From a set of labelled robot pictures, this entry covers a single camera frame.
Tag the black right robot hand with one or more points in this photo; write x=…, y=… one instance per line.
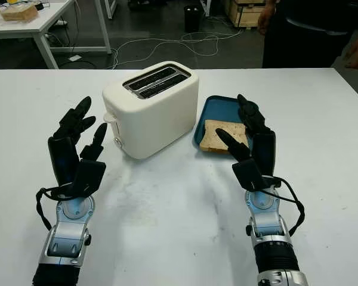
x=264, y=152

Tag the white power strip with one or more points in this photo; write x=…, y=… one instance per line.
x=59, y=22

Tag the blue plastic tray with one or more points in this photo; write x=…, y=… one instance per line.
x=220, y=107

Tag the small white floor plate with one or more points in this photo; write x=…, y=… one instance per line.
x=74, y=58

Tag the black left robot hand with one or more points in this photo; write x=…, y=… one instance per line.
x=62, y=155

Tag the person in dark clothes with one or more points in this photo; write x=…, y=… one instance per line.
x=304, y=38

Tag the white desk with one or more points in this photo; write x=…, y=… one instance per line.
x=32, y=25
x=206, y=7

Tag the black trash bin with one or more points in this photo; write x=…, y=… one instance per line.
x=191, y=19

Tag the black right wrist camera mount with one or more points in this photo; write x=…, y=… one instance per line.
x=247, y=174

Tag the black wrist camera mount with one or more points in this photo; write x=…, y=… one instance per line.
x=89, y=177
x=247, y=174

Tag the brown bread slice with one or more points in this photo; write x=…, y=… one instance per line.
x=209, y=137

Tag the cardboard box on table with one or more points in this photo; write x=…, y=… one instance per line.
x=19, y=13

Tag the cream white two-slot toaster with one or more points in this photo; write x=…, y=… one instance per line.
x=155, y=119

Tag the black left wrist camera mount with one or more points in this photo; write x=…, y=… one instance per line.
x=89, y=177

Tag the plywood crate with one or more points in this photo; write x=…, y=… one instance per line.
x=244, y=13

